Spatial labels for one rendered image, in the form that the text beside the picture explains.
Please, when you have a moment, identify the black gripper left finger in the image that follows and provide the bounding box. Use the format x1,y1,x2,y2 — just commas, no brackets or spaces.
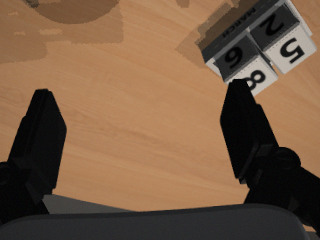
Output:
0,89,67,226

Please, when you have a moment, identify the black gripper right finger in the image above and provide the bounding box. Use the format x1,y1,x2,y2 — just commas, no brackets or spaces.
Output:
220,79,320,238

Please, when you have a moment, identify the white number cube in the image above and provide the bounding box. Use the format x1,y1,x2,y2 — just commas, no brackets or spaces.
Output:
216,35,278,96
249,5,317,74

